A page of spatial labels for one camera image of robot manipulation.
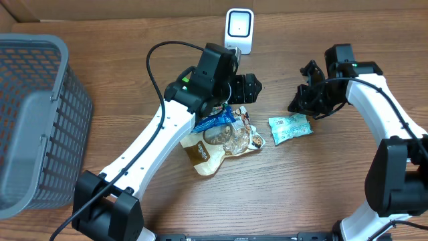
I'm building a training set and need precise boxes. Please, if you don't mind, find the dark blue snack packet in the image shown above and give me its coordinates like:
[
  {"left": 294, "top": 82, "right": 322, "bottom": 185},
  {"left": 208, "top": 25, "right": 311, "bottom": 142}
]
[{"left": 192, "top": 104, "right": 236, "bottom": 133}]

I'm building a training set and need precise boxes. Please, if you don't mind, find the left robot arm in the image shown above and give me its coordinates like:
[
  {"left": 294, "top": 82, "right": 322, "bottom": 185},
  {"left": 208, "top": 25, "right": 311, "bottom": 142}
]
[{"left": 71, "top": 43, "right": 261, "bottom": 241}]

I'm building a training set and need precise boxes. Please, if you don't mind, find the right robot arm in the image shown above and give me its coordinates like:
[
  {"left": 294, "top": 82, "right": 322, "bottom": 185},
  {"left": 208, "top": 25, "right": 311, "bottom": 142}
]
[{"left": 288, "top": 44, "right": 427, "bottom": 240}]

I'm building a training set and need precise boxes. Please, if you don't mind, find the white barcode scanner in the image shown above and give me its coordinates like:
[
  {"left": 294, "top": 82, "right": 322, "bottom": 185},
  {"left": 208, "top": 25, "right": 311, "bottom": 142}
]
[{"left": 224, "top": 8, "right": 254, "bottom": 55}]

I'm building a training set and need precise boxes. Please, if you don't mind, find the grey plastic shopping basket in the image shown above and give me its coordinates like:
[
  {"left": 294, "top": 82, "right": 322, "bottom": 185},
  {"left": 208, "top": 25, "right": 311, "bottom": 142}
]
[{"left": 1, "top": 33, "right": 93, "bottom": 219}]

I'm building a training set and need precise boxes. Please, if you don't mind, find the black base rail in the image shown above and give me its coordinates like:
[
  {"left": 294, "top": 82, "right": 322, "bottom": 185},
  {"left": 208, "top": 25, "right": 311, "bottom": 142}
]
[{"left": 155, "top": 232, "right": 342, "bottom": 241}]

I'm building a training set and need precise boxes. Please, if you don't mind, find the beige mushroom snack bag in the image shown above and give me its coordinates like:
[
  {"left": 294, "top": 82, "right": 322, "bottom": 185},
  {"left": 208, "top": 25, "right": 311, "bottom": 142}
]
[{"left": 181, "top": 106, "right": 265, "bottom": 176}]

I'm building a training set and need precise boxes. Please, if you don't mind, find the light blue snack packet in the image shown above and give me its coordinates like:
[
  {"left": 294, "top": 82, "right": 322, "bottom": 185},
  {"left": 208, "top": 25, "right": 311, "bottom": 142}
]
[{"left": 268, "top": 114, "right": 313, "bottom": 145}]

